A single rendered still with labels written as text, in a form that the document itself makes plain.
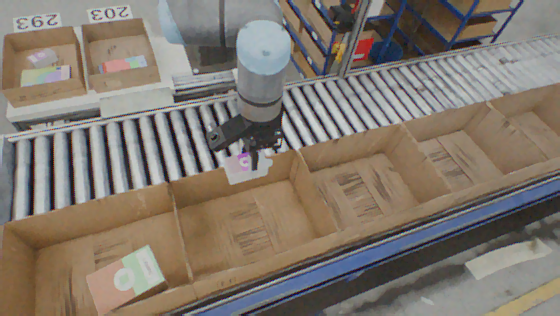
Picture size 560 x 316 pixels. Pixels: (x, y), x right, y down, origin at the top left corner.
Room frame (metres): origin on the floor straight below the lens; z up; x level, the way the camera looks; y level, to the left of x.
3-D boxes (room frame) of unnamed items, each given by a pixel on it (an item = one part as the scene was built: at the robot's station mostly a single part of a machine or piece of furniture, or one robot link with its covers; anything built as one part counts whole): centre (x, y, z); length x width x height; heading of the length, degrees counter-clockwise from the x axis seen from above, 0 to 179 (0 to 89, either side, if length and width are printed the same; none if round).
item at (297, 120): (1.01, -0.09, 0.72); 0.52 x 0.05 x 0.05; 29
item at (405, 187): (0.61, -0.30, 0.96); 0.39 x 0.29 x 0.17; 119
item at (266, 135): (0.49, 0.05, 1.29); 0.09 x 0.08 x 0.12; 120
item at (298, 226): (0.42, 0.04, 0.96); 0.39 x 0.29 x 0.17; 119
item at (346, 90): (1.17, -0.37, 0.72); 0.52 x 0.05 x 0.05; 29
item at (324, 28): (2.16, -0.26, 0.59); 0.40 x 0.30 x 0.10; 27
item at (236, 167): (0.47, 0.07, 1.15); 0.10 x 0.06 x 0.05; 119
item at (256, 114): (0.49, 0.06, 1.38); 0.10 x 0.09 x 0.05; 30
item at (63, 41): (1.06, 1.08, 0.80); 0.38 x 0.28 x 0.10; 31
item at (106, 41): (1.22, 0.81, 0.80); 0.38 x 0.28 x 0.10; 31
